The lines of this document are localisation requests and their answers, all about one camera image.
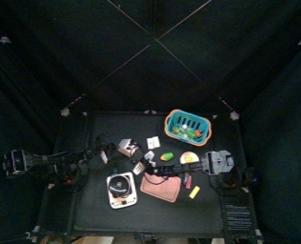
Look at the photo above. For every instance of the white kitchen scale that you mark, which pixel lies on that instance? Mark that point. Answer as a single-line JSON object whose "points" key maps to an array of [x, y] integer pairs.
{"points": [[123, 201]]}

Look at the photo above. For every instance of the orange toy food slices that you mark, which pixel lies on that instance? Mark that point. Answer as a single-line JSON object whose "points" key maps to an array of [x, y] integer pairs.
{"points": [[191, 158]]}

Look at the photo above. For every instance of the small grey white block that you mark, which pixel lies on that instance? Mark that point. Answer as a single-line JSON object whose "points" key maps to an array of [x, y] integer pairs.
{"points": [[149, 155]]}

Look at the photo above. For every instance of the black toy pot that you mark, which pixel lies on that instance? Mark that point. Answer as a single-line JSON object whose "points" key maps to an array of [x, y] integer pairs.
{"points": [[119, 186]]}

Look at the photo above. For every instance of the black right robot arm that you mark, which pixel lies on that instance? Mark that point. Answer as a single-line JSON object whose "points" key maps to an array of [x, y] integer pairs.
{"points": [[217, 162]]}

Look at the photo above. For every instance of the white bowl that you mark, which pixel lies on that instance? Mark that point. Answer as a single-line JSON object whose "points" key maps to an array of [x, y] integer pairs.
{"points": [[189, 158]]}

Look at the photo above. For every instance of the yellow toy block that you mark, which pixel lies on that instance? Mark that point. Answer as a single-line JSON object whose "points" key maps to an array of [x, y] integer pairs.
{"points": [[195, 192]]}

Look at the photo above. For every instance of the white small box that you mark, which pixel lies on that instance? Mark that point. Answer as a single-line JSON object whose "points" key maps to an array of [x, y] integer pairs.
{"points": [[153, 142]]}

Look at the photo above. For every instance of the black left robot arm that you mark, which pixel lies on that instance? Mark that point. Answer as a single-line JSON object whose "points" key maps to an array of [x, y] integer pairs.
{"points": [[52, 160]]}

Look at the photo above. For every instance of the green toy vegetable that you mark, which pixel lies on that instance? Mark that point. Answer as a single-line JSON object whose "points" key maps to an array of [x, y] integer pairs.
{"points": [[191, 133]]}

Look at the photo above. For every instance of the green round fruit toy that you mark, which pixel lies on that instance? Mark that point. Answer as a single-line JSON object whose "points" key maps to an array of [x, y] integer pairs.
{"points": [[167, 156]]}

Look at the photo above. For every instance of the pink plastic tray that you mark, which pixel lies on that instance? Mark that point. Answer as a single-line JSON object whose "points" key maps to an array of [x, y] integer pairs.
{"points": [[161, 189]]}

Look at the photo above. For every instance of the silver frame clamp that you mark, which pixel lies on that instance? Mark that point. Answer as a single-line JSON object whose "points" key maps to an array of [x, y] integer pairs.
{"points": [[65, 111], [235, 115]]}

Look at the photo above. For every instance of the red toy piece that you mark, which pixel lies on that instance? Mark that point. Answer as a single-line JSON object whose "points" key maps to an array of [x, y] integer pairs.
{"points": [[189, 182]]}

